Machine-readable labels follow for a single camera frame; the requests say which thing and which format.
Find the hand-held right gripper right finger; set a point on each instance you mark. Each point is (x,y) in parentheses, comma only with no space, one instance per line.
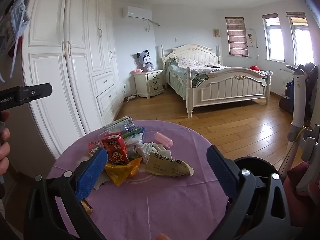
(221,171)

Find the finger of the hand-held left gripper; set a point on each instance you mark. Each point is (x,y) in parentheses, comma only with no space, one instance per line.
(37,91)

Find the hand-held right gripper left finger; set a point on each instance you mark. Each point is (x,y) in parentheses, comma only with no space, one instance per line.
(92,173)

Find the black round bin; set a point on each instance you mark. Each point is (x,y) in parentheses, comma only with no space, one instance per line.
(250,163)

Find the person's left hand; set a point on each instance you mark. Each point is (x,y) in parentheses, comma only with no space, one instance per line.
(3,140)

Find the small red white carton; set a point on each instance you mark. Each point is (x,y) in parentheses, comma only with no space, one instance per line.
(95,146)

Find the yellow plastic wrapper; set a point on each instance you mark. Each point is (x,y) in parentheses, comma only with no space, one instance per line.
(120,173)

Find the red milk carton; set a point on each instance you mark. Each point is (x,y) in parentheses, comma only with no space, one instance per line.
(115,150)

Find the white wardrobe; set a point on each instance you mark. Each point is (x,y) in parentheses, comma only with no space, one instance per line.
(75,55)

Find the beige paper wrapper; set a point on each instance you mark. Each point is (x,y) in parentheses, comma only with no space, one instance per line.
(167,166)

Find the green white cardboard box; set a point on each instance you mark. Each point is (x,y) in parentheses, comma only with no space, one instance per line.
(117,125)

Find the green and blue packet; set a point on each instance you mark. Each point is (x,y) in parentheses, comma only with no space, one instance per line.
(135,132)

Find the white crumpled tissue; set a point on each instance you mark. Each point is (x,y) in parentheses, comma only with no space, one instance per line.
(150,150)

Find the pink plastic cylinder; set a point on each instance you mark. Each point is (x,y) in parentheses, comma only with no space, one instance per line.
(163,140)

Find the hanging clear plastic bag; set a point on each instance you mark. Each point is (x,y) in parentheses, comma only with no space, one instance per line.
(11,30)

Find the purple tablecloth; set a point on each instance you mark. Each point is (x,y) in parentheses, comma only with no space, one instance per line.
(155,200)

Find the white wooden bed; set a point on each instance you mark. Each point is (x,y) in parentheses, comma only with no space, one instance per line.
(225,87)

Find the white power strip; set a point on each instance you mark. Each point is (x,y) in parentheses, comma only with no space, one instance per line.
(130,97)

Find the maroon bag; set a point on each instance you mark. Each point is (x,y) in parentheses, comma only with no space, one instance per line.
(286,105)

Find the green blanket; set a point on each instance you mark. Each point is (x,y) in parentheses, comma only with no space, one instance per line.
(200,80)

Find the white and pink chair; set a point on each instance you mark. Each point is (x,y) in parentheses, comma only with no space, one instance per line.
(297,105)

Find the small pink plush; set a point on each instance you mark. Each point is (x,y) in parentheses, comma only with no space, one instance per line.
(138,70)

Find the white nightstand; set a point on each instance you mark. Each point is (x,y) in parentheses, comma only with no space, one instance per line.
(150,82)

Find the red item on bed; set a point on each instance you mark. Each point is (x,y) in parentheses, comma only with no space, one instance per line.
(254,68)

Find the white radiator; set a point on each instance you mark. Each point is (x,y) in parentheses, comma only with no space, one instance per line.
(285,82)

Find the purple plush toy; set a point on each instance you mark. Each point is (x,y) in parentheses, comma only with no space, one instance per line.
(145,60)

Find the white air conditioner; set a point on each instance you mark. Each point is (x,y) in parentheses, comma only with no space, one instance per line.
(137,12)

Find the dark clothes pile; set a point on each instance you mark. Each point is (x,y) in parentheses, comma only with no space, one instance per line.
(311,77)

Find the striped roman blind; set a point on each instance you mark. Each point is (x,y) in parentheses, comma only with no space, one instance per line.
(237,36)

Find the narrow window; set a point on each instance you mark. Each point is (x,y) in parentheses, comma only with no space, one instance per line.
(273,40)

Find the wide window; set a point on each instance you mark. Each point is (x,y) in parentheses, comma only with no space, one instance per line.
(301,40)

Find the wall poster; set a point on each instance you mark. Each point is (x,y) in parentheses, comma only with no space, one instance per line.
(252,38)

